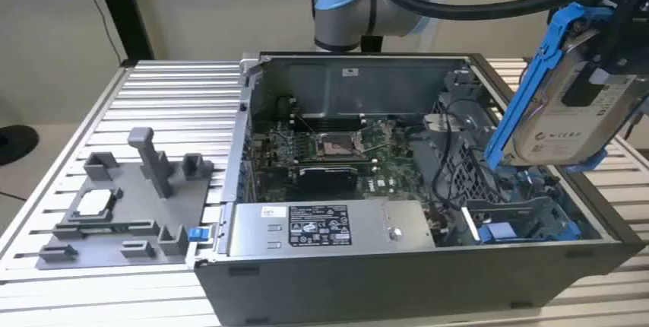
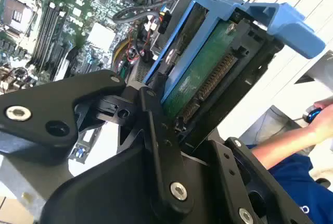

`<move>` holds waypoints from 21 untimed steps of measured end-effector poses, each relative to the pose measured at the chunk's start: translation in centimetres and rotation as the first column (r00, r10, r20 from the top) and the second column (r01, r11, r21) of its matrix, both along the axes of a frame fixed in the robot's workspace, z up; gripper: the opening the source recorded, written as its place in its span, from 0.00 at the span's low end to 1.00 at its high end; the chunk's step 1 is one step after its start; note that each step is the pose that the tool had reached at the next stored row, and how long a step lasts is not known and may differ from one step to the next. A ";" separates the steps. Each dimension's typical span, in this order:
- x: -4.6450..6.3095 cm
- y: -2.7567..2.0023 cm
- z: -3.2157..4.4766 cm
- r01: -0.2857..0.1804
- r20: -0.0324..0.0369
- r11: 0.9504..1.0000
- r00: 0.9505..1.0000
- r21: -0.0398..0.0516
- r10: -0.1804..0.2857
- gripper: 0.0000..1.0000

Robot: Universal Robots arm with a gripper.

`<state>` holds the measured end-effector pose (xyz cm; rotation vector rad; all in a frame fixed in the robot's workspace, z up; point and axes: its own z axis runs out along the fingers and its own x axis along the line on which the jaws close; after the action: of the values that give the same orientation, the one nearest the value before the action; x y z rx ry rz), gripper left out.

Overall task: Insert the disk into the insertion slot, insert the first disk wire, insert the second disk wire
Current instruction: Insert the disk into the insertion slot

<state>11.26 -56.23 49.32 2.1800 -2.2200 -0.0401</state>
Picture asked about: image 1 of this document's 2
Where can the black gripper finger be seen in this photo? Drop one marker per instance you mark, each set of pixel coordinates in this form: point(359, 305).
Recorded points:
point(583, 95)

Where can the hard disk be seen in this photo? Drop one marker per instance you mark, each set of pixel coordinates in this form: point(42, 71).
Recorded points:
point(558, 140)

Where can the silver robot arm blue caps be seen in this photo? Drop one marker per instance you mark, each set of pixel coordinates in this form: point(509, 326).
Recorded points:
point(350, 11)

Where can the grey metal disk bay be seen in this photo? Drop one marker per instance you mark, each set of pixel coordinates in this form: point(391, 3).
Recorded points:
point(457, 175)

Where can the green motherboard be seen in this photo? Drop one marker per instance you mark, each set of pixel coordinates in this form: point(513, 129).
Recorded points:
point(386, 144)

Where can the silver power supply unit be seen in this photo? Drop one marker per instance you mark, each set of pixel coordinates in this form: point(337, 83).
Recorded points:
point(406, 216)

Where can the CPU socket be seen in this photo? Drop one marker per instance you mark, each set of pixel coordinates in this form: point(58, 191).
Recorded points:
point(335, 146)

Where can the open black PC case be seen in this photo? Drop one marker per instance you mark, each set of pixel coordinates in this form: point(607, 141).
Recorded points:
point(355, 289)

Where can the small blue case latch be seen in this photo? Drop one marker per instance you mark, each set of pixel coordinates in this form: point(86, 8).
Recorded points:
point(198, 234)

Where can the grey parts rack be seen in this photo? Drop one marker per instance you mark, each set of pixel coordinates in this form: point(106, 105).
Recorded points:
point(127, 190)

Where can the silver CPU chip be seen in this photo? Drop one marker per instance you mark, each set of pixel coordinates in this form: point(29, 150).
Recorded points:
point(94, 203)

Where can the black round stand base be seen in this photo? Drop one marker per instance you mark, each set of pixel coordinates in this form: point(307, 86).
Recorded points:
point(18, 144)

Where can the black upright post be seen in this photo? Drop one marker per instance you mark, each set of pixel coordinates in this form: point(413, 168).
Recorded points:
point(125, 11)

